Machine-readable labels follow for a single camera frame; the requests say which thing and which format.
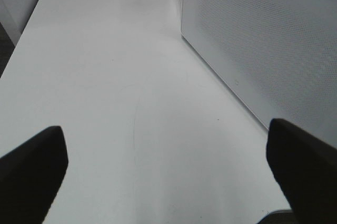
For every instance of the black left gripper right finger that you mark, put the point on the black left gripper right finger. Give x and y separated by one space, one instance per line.
305 169

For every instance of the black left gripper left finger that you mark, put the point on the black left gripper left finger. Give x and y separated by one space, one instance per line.
31 176

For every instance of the white microwave door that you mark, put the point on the white microwave door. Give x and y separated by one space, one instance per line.
277 56

